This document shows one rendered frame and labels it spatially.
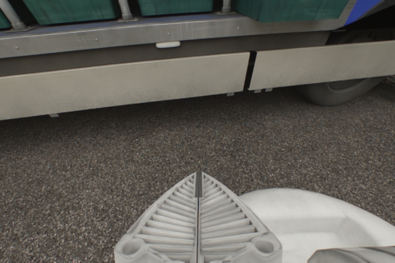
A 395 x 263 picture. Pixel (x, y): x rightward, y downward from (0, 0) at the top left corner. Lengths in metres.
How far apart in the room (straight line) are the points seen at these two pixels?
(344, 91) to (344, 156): 0.60
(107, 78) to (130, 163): 0.48
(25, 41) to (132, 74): 0.38
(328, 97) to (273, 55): 0.75
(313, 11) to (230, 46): 0.32
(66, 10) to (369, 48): 1.49
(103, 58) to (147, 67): 0.19
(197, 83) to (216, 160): 0.45
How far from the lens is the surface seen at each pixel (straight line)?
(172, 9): 0.90
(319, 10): 0.84
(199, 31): 0.75
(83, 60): 0.86
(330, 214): 0.52
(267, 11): 0.72
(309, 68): 1.09
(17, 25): 1.06
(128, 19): 0.87
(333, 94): 1.59
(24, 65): 0.99
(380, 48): 1.36
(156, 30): 0.74
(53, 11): 1.02
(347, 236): 0.56
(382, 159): 1.39
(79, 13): 0.97
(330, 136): 1.34
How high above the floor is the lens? 0.76
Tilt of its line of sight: 45 degrees down
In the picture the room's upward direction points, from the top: 3 degrees counter-clockwise
